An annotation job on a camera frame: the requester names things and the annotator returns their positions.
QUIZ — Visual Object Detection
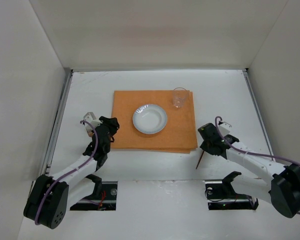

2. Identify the copper spoon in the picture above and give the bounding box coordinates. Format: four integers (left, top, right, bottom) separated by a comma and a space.
195, 151, 205, 170

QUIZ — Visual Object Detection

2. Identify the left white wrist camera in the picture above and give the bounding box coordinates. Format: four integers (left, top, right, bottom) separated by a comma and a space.
83, 112, 101, 128

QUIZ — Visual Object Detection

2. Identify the white ceramic plate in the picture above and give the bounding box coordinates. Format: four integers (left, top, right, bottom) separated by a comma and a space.
132, 104, 168, 135

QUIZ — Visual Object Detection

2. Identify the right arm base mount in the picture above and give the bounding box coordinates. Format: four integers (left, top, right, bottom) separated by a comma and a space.
204, 171, 259, 211

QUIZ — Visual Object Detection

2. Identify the orange cloth placemat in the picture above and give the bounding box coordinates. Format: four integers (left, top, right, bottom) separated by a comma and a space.
111, 90, 198, 154

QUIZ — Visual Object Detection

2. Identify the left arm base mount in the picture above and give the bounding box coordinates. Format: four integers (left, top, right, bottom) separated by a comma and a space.
68, 174, 118, 211

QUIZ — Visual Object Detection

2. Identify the left aluminium frame rail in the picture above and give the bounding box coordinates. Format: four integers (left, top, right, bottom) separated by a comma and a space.
38, 67, 73, 176

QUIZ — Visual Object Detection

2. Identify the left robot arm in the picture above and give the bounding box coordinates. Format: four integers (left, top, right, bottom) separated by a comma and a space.
23, 115, 120, 229

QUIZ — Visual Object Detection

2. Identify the clear plastic cup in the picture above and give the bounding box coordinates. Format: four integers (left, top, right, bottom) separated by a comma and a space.
172, 87, 188, 108

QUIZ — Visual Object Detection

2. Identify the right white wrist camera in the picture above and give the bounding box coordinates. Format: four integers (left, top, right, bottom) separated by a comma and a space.
218, 121, 232, 137

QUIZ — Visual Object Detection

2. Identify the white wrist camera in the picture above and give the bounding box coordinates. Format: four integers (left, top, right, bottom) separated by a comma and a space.
218, 121, 232, 137
83, 112, 101, 128

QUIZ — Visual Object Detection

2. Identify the right aluminium frame rail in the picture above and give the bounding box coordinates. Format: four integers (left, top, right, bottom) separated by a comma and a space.
242, 68, 273, 155

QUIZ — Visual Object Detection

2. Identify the aluminium frame rail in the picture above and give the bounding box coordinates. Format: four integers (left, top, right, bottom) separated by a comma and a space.
38, 67, 73, 176
242, 68, 273, 155

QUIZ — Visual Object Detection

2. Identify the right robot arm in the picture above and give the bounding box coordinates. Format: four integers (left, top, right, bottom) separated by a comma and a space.
197, 121, 300, 218

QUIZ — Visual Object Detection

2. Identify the copper fork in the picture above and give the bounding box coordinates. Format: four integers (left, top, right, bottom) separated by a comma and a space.
86, 128, 94, 138

